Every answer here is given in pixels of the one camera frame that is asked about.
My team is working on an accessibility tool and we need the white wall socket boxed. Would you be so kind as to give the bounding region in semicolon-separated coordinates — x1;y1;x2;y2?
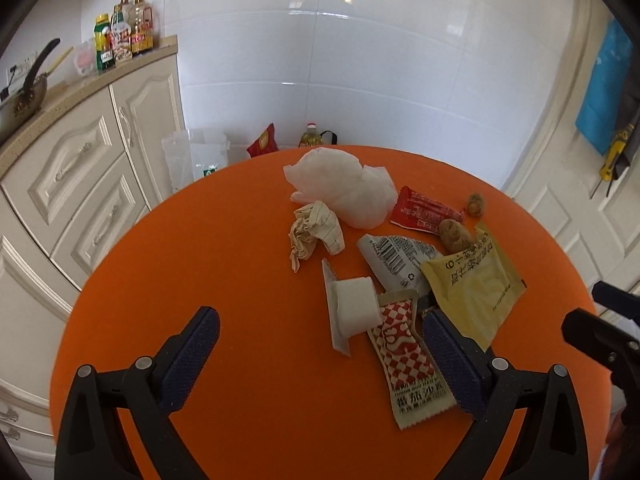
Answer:
6;52;38;86

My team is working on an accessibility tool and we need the large oval brown dried fruit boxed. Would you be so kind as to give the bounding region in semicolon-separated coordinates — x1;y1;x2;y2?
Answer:
438;218;477;253

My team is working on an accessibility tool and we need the green sauce bottle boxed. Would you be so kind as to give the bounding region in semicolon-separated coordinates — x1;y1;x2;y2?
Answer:
94;14;117;70

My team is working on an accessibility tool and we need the blue apron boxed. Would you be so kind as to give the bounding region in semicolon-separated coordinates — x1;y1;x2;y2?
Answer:
575;17;633;157

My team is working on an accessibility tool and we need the cream panel door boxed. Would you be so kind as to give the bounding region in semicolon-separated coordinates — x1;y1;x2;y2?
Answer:
500;0;640;321

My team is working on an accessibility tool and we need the steel wok with black handle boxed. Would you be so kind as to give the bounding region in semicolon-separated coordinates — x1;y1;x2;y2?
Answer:
0;37;61;143

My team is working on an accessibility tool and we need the white plastic bag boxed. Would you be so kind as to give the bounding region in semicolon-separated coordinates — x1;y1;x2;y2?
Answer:
283;147;398;230

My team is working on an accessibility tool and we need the beige stone countertop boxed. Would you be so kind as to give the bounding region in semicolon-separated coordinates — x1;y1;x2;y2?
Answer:
0;35;179;176

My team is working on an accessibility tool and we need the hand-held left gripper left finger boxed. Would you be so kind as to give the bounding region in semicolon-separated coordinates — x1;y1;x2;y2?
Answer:
53;305;222;480

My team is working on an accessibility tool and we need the lined paper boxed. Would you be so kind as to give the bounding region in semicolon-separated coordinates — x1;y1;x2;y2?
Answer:
289;201;346;274

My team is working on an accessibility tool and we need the clear plastic bag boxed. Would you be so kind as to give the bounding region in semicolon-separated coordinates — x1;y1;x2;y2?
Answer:
161;128;232;193

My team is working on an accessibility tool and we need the red snack bag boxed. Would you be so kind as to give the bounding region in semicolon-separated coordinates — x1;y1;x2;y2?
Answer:
246;123;279;159

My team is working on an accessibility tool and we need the clear container with pink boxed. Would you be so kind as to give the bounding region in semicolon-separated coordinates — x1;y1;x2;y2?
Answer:
72;40;101;78

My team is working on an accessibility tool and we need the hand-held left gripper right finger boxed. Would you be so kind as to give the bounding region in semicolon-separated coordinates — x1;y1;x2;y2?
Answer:
421;308;590;480

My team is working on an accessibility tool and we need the small white plastic cup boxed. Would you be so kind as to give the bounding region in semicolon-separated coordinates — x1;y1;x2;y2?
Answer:
321;258;379;356

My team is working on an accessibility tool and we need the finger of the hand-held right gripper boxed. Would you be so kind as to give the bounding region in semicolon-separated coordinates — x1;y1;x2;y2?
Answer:
561;308;640;376
591;281;640;322

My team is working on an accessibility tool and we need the grey apron with yellow trim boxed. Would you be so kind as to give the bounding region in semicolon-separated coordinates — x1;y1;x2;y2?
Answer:
589;75;640;200

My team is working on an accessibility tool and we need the yellow cooking oil bottle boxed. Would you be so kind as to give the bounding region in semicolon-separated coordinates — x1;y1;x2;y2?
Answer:
299;121;323;148

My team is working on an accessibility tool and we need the silver barcode packet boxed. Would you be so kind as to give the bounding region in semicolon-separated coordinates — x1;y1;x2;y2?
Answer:
356;233;443;293

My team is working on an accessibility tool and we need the yellow paper packet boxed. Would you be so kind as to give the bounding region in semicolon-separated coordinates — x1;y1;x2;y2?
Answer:
420;222;527;352

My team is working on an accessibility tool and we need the red snack wrapper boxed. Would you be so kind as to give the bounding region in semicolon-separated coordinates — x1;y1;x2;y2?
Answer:
390;186;465;233

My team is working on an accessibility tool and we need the red checked sauce sachet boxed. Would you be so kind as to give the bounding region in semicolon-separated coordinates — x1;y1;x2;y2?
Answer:
366;290;458;431

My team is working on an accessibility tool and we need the cream base cabinet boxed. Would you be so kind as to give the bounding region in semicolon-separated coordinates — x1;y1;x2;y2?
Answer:
0;52;186;461

